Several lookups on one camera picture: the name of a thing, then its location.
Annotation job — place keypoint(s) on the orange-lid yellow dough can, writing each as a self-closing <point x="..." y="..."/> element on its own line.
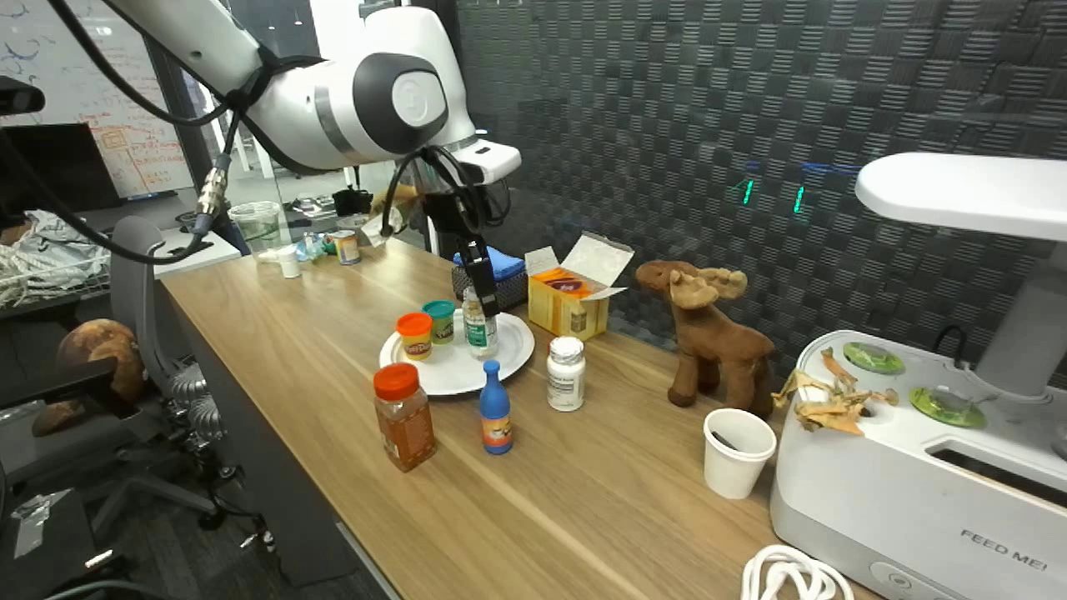
<point x="413" y="332"/>

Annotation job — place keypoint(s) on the teal-lid green dough can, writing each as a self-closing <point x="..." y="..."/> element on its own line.
<point x="440" y="318"/>

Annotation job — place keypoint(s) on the brown moose plush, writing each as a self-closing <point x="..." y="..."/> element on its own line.
<point x="719" y="336"/>

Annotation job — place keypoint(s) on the wooden block stand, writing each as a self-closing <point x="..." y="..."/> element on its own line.
<point x="401" y="202"/>

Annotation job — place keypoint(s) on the black mesh basket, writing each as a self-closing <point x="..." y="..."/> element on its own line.
<point x="507" y="292"/>

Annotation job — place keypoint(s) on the white paper plate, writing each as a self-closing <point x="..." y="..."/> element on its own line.
<point x="454" y="368"/>

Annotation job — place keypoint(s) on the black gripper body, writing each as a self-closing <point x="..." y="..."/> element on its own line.
<point x="465" y="220"/>

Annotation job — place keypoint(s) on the blue bowling pin toy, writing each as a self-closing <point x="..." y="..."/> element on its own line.
<point x="495" y="411"/>

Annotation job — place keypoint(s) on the orange-lid brown spice jar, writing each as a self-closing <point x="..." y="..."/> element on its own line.
<point x="405" y="416"/>

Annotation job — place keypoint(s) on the white bottle dark blue label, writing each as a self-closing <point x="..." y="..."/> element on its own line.
<point x="564" y="373"/>

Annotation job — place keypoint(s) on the white paper cup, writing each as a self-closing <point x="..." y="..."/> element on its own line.
<point x="737" y="454"/>

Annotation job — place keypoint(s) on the brown round cushion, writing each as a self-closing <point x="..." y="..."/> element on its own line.
<point x="100" y="353"/>

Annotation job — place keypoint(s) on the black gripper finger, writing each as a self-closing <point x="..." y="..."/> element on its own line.
<point x="482" y="278"/>

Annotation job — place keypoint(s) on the folded blue cloth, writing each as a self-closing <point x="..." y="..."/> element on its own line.
<point x="502" y="261"/>

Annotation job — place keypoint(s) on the grey office chair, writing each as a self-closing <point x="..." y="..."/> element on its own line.
<point x="178" y="445"/>

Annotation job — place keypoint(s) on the white planter appliance with lamp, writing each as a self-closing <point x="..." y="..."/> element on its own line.
<point x="944" y="469"/>

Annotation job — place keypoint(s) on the dried brown plant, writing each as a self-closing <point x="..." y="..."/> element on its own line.
<point x="828" y="402"/>

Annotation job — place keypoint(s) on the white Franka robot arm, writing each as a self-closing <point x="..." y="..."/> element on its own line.
<point x="353" y="95"/>

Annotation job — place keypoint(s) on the clear plastic bottle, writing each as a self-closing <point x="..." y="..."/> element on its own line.
<point x="261" y="218"/>

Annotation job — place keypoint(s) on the open yellow carton box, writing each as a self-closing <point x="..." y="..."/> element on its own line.
<point x="570" y="310"/>

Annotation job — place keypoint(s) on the small printed carton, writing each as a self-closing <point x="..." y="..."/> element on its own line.
<point x="349" y="249"/>

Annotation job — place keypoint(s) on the white bottle green label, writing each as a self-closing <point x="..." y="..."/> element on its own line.
<point x="477" y="335"/>

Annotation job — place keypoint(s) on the black device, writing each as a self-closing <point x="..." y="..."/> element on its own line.
<point x="19" y="95"/>

